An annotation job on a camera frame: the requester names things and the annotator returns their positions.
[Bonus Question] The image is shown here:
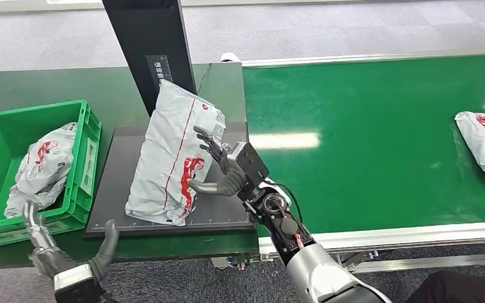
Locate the metal bolted end fitting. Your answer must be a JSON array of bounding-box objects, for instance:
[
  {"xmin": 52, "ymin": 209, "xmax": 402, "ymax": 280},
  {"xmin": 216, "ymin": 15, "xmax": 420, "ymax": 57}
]
[{"xmin": 210, "ymin": 252, "xmax": 275, "ymax": 272}]

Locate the wide aluminium conveyor side rail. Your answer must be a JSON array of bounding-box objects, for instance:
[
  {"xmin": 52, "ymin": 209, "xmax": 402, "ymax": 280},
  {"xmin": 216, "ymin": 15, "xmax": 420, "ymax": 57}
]
[{"xmin": 258, "ymin": 220, "xmax": 485, "ymax": 257}]

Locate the black scanning machine with post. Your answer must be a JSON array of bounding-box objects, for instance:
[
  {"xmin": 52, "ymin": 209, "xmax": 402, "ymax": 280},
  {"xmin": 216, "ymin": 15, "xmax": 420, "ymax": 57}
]
[{"xmin": 84, "ymin": 0, "xmax": 256, "ymax": 240}]

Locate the thin black cable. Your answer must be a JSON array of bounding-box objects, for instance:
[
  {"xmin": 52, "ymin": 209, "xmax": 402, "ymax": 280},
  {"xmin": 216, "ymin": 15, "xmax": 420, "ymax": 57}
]
[{"xmin": 195, "ymin": 62, "xmax": 213, "ymax": 96}]

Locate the aluminium conveyor support beam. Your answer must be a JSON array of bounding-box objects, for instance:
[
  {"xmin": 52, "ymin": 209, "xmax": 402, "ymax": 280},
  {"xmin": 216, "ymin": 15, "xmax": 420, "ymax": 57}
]
[{"xmin": 349, "ymin": 251, "xmax": 485, "ymax": 275}]

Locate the metal conveyor bracket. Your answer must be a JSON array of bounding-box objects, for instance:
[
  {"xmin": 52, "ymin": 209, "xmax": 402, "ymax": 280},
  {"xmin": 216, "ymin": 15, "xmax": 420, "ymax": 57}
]
[{"xmin": 336, "ymin": 250, "xmax": 380, "ymax": 271}]

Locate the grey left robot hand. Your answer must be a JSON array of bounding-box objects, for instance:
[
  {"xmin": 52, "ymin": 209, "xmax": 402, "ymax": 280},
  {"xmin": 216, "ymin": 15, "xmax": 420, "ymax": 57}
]
[{"xmin": 23, "ymin": 199, "xmax": 121, "ymax": 281}]

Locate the green conveyor belt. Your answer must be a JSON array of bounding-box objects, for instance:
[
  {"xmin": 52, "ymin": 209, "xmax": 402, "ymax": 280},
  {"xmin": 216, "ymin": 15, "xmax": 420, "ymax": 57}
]
[{"xmin": 241, "ymin": 53, "xmax": 485, "ymax": 237}]

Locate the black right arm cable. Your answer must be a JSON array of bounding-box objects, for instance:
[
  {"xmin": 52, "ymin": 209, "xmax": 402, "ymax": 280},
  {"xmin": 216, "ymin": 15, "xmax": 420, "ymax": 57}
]
[{"xmin": 267, "ymin": 182, "xmax": 305, "ymax": 224}]

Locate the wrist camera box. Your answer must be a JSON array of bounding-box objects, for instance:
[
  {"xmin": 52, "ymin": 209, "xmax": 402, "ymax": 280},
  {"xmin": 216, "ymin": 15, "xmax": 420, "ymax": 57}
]
[
  {"xmin": 52, "ymin": 263, "xmax": 102, "ymax": 303},
  {"xmin": 225, "ymin": 141, "xmax": 270, "ymax": 190}
]

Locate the green plastic crate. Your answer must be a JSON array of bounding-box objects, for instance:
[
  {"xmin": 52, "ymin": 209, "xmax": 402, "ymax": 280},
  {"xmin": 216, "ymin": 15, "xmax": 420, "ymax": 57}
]
[{"xmin": 0, "ymin": 98, "xmax": 102, "ymax": 251}]

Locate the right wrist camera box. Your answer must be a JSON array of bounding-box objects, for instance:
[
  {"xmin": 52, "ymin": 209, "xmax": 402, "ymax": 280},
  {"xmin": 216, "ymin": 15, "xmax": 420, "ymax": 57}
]
[{"xmin": 225, "ymin": 141, "xmax": 270, "ymax": 190}]

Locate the thin aluminium conveyor side rail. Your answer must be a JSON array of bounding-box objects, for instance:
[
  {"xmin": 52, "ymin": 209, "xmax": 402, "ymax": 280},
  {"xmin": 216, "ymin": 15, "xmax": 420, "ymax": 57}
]
[{"xmin": 241, "ymin": 48, "xmax": 485, "ymax": 69}]

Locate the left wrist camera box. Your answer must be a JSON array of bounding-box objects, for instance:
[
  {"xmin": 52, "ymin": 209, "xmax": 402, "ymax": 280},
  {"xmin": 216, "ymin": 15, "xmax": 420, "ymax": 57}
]
[{"xmin": 52, "ymin": 263, "xmax": 102, "ymax": 303}]

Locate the person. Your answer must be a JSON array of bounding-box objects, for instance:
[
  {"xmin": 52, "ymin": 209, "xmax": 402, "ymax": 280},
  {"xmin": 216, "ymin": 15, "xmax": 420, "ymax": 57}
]
[{"xmin": 405, "ymin": 263, "xmax": 485, "ymax": 303}]

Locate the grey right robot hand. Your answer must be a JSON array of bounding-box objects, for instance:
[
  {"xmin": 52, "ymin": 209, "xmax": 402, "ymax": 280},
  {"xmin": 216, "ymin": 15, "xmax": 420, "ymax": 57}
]
[{"xmin": 188, "ymin": 125, "xmax": 248, "ymax": 198}]

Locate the black yellow ruler label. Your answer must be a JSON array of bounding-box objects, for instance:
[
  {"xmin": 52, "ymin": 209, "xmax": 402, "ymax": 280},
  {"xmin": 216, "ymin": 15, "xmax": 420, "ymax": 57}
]
[{"xmin": 145, "ymin": 54, "xmax": 174, "ymax": 86}]

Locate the crumpled grey courier bag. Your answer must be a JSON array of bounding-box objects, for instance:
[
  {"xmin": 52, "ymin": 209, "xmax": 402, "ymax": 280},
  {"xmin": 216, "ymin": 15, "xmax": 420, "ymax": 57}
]
[{"xmin": 3, "ymin": 122, "xmax": 78, "ymax": 220}]

